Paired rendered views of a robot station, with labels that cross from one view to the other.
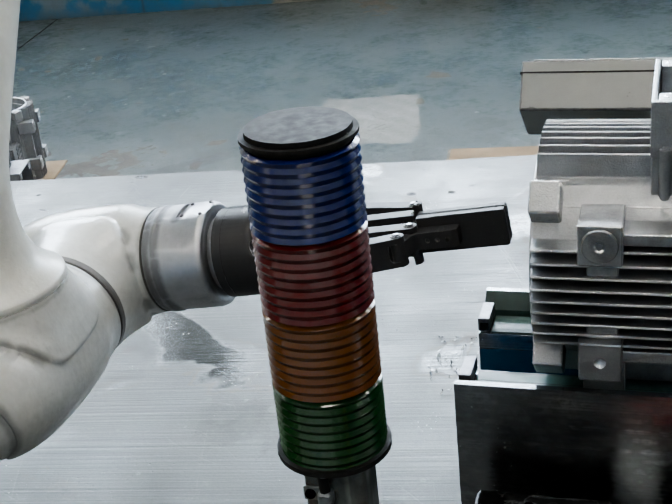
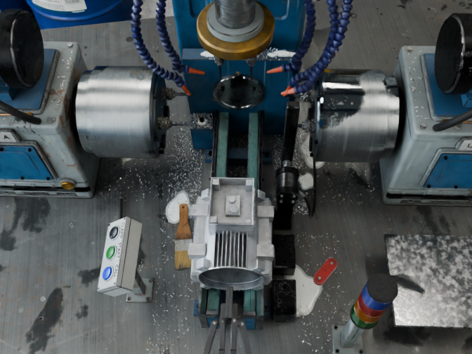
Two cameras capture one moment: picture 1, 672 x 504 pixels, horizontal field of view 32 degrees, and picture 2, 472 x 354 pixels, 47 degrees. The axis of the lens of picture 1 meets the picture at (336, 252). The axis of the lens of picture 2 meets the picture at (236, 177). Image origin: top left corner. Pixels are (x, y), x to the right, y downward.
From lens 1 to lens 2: 1.23 m
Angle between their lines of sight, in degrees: 76
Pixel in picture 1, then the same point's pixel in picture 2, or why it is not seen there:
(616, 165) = (247, 243)
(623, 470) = not seen: hidden behind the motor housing
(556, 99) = (132, 275)
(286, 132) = (388, 288)
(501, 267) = (83, 338)
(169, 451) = not seen: outside the picture
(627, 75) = (128, 246)
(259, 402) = not seen: outside the picture
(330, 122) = (380, 279)
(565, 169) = (246, 258)
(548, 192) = (260, 263)
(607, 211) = (263, 248)
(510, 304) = (204, 305)
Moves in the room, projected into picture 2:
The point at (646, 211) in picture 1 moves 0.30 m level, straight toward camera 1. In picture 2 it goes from (256, 239) to (387, 238)
